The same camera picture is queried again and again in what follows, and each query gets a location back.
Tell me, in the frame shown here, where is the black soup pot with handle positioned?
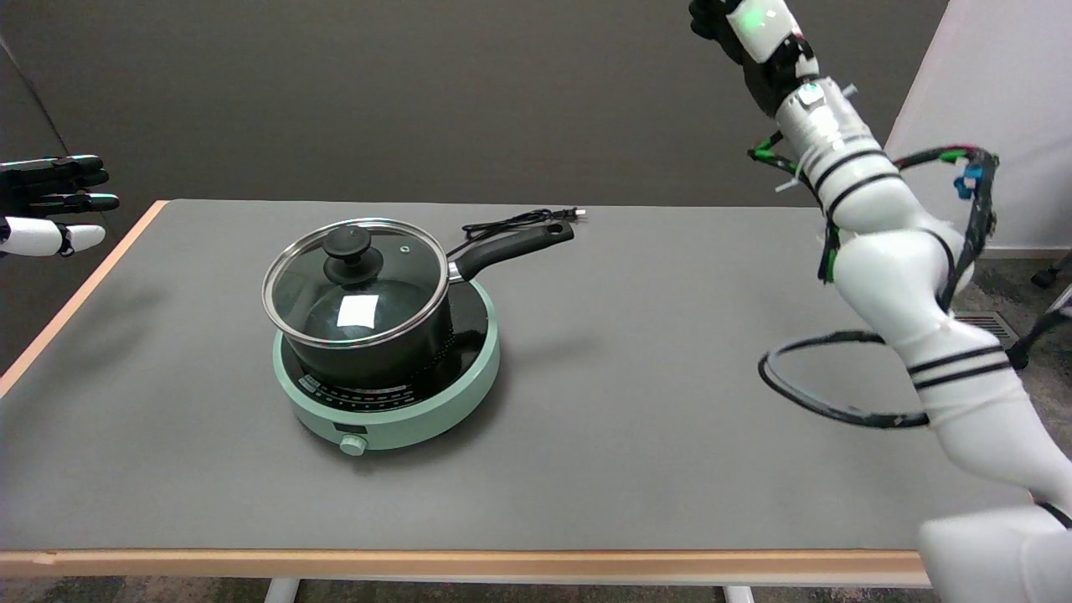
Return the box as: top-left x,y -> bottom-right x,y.
278,221 -> 577,391

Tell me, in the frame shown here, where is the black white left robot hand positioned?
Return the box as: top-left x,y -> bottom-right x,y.
0,155 -> 121,260

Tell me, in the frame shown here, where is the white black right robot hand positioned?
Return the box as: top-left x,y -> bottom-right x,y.
688,0 -> 822,118

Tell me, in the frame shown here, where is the white partition panel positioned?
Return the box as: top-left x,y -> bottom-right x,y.
884,0 -> 1072,252

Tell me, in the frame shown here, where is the grey table mat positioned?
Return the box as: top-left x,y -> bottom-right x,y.
0,199 -> 1039,553

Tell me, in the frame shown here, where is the black arm cable harness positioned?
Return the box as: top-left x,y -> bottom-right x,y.
747,130 -> 1072,530

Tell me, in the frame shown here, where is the black power cord with plug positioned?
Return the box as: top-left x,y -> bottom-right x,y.
461,208 -> 586,245

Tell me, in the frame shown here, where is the mint green induction cooker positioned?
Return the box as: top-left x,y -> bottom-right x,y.
272,279 -> 502,458

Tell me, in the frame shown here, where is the black office chair base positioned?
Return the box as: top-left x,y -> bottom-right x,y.
1005,251 -> 1072,371

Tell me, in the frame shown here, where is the metal floor vent grille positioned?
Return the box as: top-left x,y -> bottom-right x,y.
953,311 -> 1020,350

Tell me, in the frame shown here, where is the glass pot lid black knob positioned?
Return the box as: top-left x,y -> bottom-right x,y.
260,217 -> 451,349

